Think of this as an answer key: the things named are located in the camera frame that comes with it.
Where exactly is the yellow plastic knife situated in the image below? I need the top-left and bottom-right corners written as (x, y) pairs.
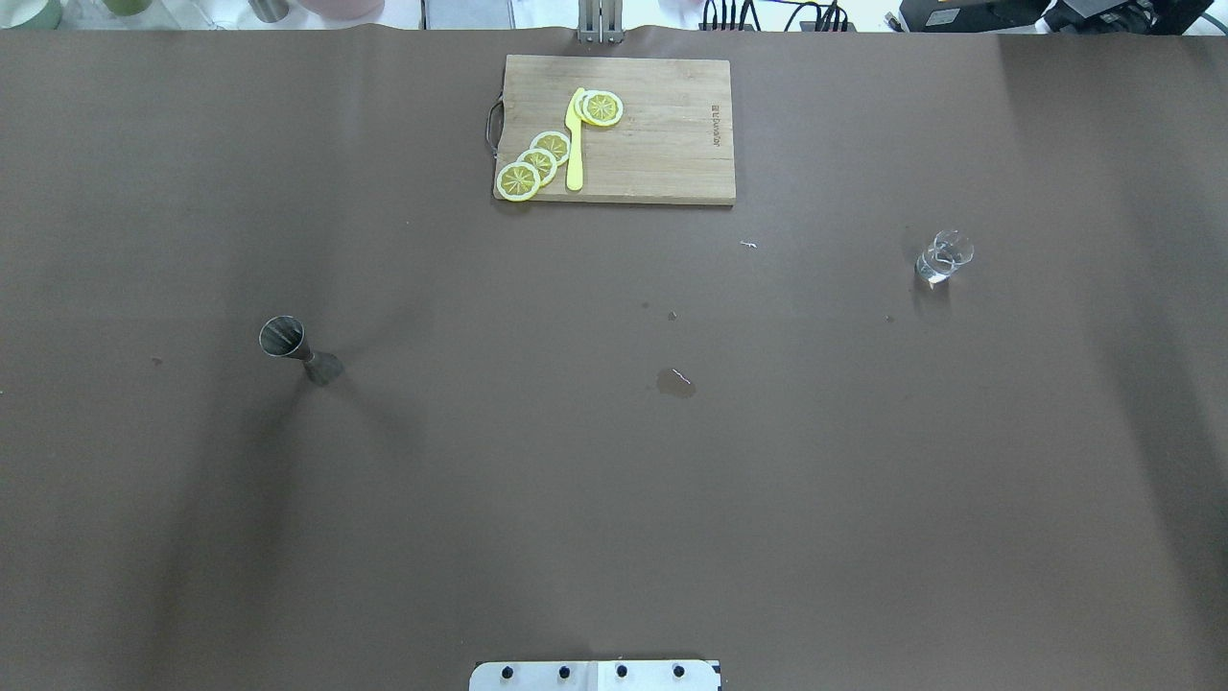
top-left (564, 87), bottom-right (586, 191)

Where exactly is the brown table mat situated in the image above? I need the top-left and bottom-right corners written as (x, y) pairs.
top-left (2, 26), bottom-right (1226, 690)

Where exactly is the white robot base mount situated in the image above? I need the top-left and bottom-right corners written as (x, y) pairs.
top-left (468, 659), bottom-right (723, 690)

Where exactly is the clear glass shaker cup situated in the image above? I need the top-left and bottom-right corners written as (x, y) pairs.
top-left (915, 230), bottom-right (975, 287)

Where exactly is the lemon slice by knife tip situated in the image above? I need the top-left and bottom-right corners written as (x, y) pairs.
top-left (572, 90), bottom-right (626, 128)

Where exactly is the lemon slice near handle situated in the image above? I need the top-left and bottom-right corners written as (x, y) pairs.
top-left (494, 161), bottom-right (542, 203)

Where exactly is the aluminium frame post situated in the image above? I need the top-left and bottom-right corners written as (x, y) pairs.
top-left (578, 0), bottom-right (626, 45)

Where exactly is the steel jigger measuring cup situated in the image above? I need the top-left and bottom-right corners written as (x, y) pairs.
top-left (257, 315), bottom-right (343, 388)

